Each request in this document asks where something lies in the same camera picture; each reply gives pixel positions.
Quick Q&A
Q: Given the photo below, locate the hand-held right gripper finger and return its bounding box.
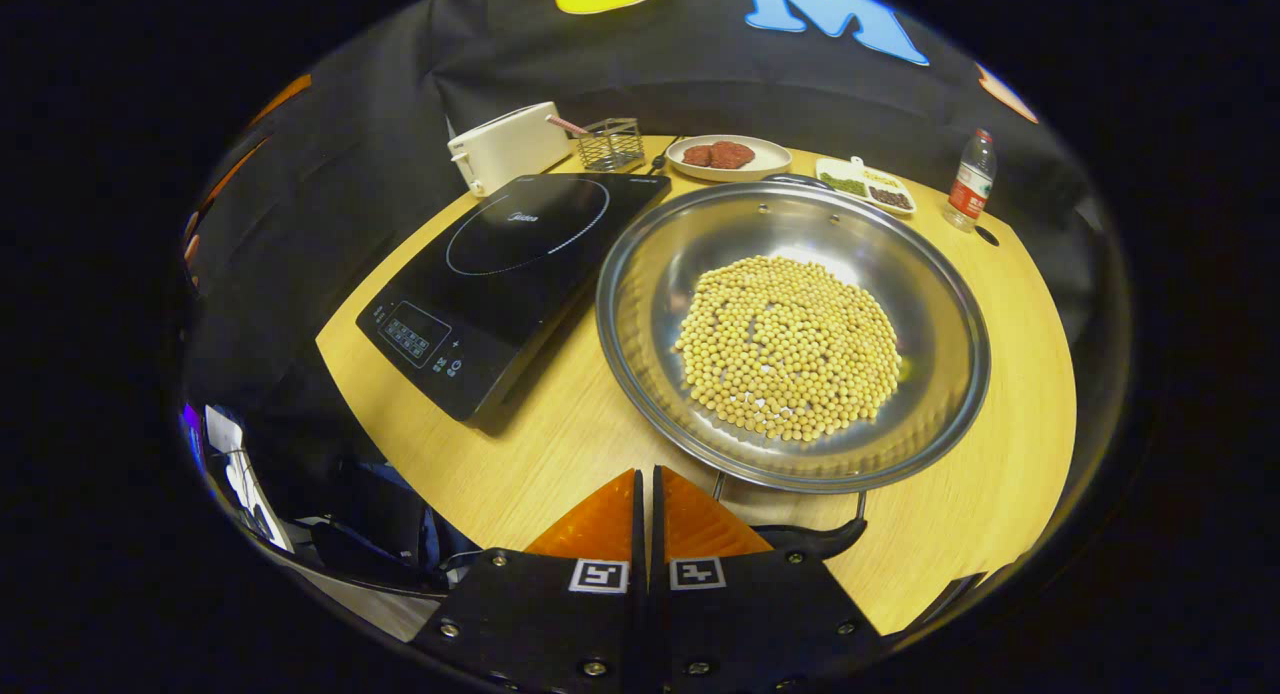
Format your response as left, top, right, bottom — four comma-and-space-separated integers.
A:
650, 464, 886, 694
410, 467, 649, 694

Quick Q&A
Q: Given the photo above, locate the steel pot with black handles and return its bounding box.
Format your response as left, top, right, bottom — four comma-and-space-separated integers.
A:
596, 172, 991, 560

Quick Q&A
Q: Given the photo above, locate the pile of soybeans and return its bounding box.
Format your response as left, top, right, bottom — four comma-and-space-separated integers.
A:
673, 255, 903, 443

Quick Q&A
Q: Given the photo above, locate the black induction cooktop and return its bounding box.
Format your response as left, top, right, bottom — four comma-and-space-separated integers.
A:
356, 172, 673, 422

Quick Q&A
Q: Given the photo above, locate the white toaster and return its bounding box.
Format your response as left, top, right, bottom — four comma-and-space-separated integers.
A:
447, 101, 573, 197

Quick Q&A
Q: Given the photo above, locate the white paper sheet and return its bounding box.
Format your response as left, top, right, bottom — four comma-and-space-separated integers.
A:
205, 404, 293, 553

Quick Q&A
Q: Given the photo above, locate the white round plate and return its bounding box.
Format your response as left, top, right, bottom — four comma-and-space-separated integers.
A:
665, 134, 793, 183

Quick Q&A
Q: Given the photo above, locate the white divided dish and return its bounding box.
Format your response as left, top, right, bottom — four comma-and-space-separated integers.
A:
815, 155, 916, 216

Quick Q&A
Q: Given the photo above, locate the clear plastic water bottle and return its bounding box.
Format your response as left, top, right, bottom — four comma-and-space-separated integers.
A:
943, 128, 998, 235

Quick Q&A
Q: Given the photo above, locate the metal wire basket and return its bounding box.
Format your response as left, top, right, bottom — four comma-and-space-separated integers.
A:
577, 118, 646, 173

